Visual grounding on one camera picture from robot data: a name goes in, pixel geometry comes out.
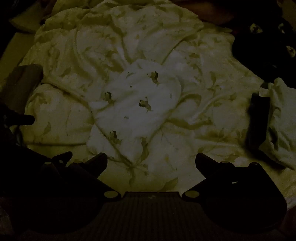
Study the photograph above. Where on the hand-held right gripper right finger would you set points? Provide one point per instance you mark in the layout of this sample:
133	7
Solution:
201	160

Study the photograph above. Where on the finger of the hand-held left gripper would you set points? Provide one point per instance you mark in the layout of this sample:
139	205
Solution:
25	119

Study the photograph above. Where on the leaf print blanket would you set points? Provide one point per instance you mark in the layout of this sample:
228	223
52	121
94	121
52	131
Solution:
198	111

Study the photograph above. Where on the white crumpled cloth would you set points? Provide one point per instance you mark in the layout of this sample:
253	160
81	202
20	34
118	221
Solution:
281	120

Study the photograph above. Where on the dark printed cloth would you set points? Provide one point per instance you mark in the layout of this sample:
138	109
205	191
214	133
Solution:
266	46

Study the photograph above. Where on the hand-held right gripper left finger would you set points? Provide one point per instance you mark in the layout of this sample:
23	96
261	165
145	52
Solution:
100	159

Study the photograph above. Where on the white printed small garment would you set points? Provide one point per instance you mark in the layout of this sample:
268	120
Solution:
136	104

